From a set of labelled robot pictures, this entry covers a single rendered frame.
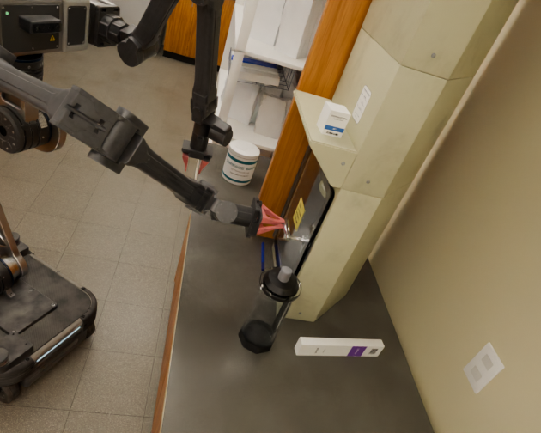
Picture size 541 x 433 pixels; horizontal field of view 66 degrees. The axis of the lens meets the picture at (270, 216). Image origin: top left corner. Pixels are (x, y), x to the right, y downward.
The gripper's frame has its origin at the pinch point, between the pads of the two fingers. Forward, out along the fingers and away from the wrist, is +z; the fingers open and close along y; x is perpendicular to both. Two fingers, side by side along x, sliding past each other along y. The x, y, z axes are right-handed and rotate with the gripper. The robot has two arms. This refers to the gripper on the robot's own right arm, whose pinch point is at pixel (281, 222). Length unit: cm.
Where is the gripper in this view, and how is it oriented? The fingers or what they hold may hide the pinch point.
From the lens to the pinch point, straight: 118.3
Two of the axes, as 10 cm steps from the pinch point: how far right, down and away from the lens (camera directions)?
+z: 9.5, 2.0, 2.5
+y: 3.0, -7.9, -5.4
